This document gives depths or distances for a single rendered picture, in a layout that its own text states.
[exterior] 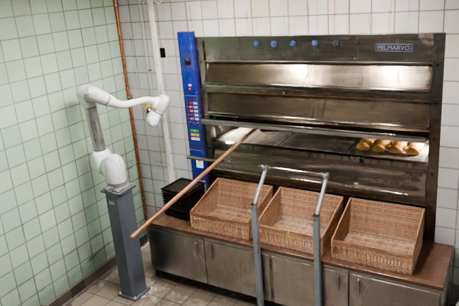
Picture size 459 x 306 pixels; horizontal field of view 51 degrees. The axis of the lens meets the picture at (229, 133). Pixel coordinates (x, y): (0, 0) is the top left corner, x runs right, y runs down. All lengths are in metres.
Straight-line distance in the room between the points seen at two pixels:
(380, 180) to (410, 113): 0.57
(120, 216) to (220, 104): 1.24
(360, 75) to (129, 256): 2.34
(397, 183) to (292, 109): 0.96
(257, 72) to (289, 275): 1.59
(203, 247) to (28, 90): 1.85
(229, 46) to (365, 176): 1.49
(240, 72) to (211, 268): 1.64
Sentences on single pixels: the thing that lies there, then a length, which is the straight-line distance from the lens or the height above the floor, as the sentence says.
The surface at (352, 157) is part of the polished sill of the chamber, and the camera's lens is 3.81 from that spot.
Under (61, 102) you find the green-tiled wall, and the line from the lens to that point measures 4.19.
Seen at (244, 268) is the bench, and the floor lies 0.35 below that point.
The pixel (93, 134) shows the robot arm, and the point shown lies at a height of 1.44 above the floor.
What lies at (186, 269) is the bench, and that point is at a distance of 4.35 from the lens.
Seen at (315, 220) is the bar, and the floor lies 0.92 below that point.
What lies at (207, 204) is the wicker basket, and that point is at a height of 0.68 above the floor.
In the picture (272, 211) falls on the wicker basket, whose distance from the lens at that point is 4.05.
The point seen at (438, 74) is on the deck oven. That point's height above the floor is 1.83.
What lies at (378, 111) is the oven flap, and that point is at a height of 1.55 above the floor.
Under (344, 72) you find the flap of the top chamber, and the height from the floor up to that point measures 1.82.
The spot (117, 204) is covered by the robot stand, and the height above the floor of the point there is 0.90.
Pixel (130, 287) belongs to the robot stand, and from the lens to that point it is 4.39.
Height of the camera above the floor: 2.52
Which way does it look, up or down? 17 degrees down
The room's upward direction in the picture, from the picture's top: 5 degrees counter-clockwise
